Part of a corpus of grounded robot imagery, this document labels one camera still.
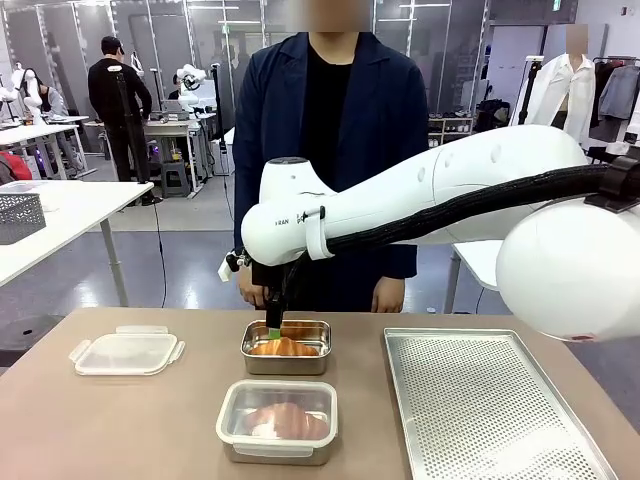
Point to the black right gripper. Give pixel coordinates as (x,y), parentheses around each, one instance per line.
(272,280)

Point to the golden croissant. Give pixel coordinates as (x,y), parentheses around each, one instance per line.
(285,347)
(290,422)

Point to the clear plastic clip lid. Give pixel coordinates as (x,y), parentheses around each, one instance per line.
(276,415)
(125,354)

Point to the steel rectangular container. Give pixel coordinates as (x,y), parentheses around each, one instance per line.
(277,450)
(286,362)

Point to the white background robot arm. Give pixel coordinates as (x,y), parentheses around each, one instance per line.
(190,87)

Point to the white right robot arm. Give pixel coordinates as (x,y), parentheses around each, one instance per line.
(450,200)

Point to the person's right hand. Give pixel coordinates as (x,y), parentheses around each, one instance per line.
(247,290)

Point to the person's left hand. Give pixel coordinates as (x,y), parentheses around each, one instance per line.
(389,295)

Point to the grey plastic stool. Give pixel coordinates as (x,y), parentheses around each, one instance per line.
(176,179)

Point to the large white side table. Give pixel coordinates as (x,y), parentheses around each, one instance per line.
(475,265)

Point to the background workbench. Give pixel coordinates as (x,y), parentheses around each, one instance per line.
(170,130)

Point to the white table with basket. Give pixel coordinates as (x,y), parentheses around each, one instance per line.
(85,205)

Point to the perforated metal baking tray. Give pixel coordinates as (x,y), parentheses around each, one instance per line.
(490,405)

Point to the person in navy jacket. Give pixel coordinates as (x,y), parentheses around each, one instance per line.
(360,100)

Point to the thin black tripod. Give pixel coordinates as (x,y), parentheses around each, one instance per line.
(131,125)

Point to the white shoe rack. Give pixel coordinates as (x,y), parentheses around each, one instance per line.
(450,127)

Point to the grey mesh basket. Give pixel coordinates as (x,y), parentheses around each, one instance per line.
(20,220)

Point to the black backpack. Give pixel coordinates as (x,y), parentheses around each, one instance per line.
(494,115)

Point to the red object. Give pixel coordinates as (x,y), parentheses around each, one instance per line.
(14,167)

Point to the white background desk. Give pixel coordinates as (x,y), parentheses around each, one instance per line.
(35,135)

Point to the seated person grey hoodie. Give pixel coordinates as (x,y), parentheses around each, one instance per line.
(50,100)

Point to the small white background robot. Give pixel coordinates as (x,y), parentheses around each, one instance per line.
(27,95)

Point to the black stand with phone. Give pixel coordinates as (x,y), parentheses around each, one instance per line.
(529,90)

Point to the clothes rack with garments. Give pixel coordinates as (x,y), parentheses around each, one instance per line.
(617,95)

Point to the right arm white wrist camera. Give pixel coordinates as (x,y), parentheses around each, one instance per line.
(232,265)

